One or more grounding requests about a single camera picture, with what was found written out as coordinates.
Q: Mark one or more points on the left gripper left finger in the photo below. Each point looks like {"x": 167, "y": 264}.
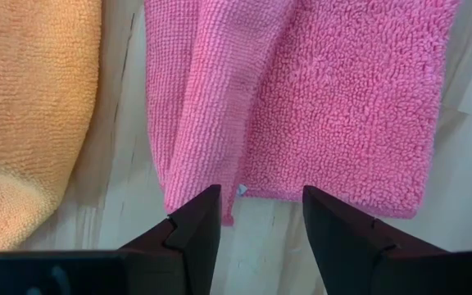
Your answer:
{"x": 199, "y": 229}

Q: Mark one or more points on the orange microfiber towel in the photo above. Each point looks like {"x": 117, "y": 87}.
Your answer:
{"x": 27, "y": 123}

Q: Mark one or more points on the pink microfiber towel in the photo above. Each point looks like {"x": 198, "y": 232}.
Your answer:
{"x": 301, "y": 102}

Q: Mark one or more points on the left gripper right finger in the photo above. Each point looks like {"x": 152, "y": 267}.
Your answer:
{"x": 334, "y": 237}

